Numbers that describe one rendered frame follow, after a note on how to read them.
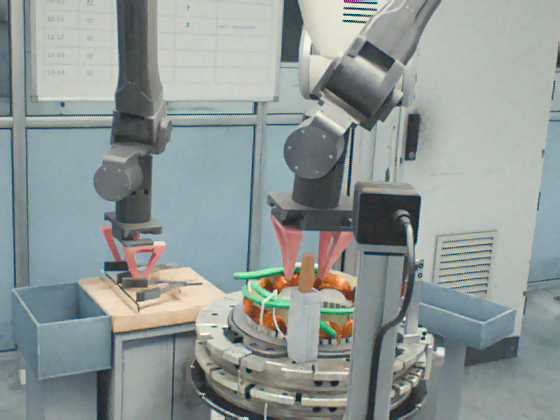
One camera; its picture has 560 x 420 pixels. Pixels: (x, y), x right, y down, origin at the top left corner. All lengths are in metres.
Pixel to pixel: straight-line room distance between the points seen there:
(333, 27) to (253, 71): 2.00
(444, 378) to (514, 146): 2.36
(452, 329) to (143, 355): 0.48
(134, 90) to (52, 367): 0.42
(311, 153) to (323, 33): 0.65
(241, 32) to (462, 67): 0.90
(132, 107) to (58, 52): 1.96
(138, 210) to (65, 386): 0.29
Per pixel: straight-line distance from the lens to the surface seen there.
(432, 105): 3.38
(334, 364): 1.05
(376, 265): 0.61
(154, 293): 1.28
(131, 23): 1.20
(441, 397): 1.44
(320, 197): 0.95
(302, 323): 1.02
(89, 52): 3.25
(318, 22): 1.51
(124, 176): 1.24
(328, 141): 0.86
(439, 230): 3.53
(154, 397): 1.34
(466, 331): 1.34
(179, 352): 1.32
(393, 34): 0.94
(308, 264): 1.00
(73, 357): 1.26
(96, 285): 1.38
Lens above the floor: 1.52
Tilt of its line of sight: 14 degrees down
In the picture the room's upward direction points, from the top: 3 degrees clockwise
